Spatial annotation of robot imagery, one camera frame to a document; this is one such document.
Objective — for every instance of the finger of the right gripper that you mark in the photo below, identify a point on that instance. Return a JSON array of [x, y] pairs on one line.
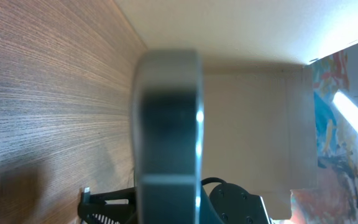
[[124, 194], [108, 213]]

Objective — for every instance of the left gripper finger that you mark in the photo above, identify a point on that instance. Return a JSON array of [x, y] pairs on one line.
[[208, 205]]

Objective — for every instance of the teal screen smartphone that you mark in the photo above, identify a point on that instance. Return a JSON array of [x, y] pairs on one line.
[[167, 135]]

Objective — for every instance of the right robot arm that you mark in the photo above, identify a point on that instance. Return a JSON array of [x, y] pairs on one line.
[[227, 203]]

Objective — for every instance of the colourful wall painting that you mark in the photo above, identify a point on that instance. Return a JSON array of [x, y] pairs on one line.
[[335, 200]]

